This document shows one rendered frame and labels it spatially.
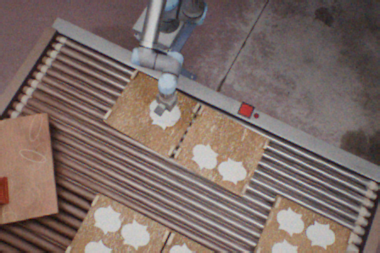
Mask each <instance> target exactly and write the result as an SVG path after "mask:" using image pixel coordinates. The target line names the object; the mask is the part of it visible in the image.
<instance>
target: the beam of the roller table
mask: <svg viewBox="0 0 380 253"><path fill-rule="evenodd" d="M52 28H55V29H56V30H58V32H59V34H60V36H62V37H67V38H68V39H69V40H71V41H72V42H77V43H78V44H80V45H82V46H83V47H84V48H89V49H90V50H92V51H93V52H97V53H99V54H102V55H103V56H104V57H108V58H109V59H112V60H113V61H114V62H118V63H120V64H121V65H124V66H127V67H129V68H130V69H133V70H140V71H141V72H142V73H144V74H147V76H151V77H152V78H154V79H155V80H156V81H158V80H159V79H160V77H161V74H162V72H161V71H156V70H152V69H147V68H145V67H140V66H138V65H134V64H133V63H132V62H131V54H132V52H131V51H130V50H127V49H126V48H122V47H121V46H118V45H117V44H114V43H112V42H111V41H108V40H105V39H104V38H102V37H100V36H96V35H95V34H93V33H91V32H90V31H86V30H84V29H82V28H80V27H79V26H76V25H74V24H71V23H70V22H68V21H65V20H63V19H60V18H59V17H58V18H57V19H56V20H55V22H54V23H53V25H52ZM176 90H177V91H179V92H182V93H183V94H186V95H188V96H189V97H192V98H195V99H197V100H198V101H201V102H202V103H204V104H207V105H210V106H211V107H213V108H216V109H218V110H220V111H222V112H225V113H227V114H228V115H231V116H232V117H235V118H237V119H239V120H241V121H244V122H246V123H248V124H250V125H251V126H254V127H257V128H259V129H260V130H261V131H264V132H267V133H270V134H271V135H273V136H275V137H277V138H280V139H281V140H284V141H285V142H289V143H291V144H293V145H294V146H297V147H300V148H301V149H303V150H305V151H309V152H310V153H312V154H314V155H316V156H319V157H321V158H322V159H324V160H327V161H330V162H331V163H333V164H335V165H337V166H340V167H342V168H344V169H345V170H348V171H351V172H353V173H355V174H357V175H360V176H361V177H364V178H365V179H368V180H372V181H373V182H375V183H377V184H380V166H377V165H375V164H372V163H371V162H370V161H367V160H365V159H362V158H361V157H359V156H356V155H354V154H351V153H350V152H347V151H345V150H344V149H340V148H339V147H336V146H334V145H333V144H330V143H327V142H325V141H323V140H320V139H319V138H316V137H314V136H313V135H310V134H309V133H306V132H304V131H301V130H299V129H298V128H295V127H294V126H290V125H289V124H286V123H285V122H283V121H279V120H278V119H276V118H274V117H270V116H269V115H267V114H265V113H263V112H260V111H259V110H254V112H253V113H252V115H251V117H250V119H247V118H245V117H242V116H241V115H238V114H237V112H238V109H239V108H240V106H241V102H239V101H236V100H235V99H234V98H230V97H227V96H226V95H225V94H222V93H219V92H217V91H216V90H213V89H211V88H209V87H206V86H205V85H202V84H200V83H199V82H196V81H193V80H191V79H190V78H187V77H185V76H182V75H181V74H179V78H178V81H177V84H176ZM241 108H242V106H241ZM254 113H257V114H259V115H260V117H259V118H258V119H255V118H254Z"/></svg>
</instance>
